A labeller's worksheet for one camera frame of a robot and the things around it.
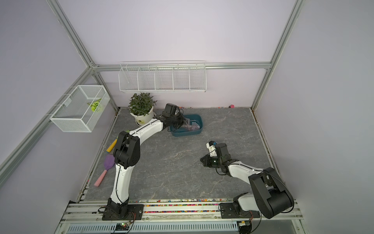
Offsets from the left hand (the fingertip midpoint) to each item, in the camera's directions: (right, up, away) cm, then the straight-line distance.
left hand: (189, 119), depth 97 cm
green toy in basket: (-54, +8, -15) cm, 57 cm away
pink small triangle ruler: (+3, -5, +11) cm, 12 cm away
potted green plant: (-33, +8, +1) cm, 34 cm away
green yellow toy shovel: (-52, -18, +1) cm, 55 cm away
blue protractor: (+4, -5, +11) cm, 13 cm away
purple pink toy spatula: (-51, -27, -5) cm, 58 cm away
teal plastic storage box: (-7, -8, +4) cm, 12 cm away
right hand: (+7, -24, -8) cm, 26 cm away
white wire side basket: (-62, +4, -15) cm, 64 cm away
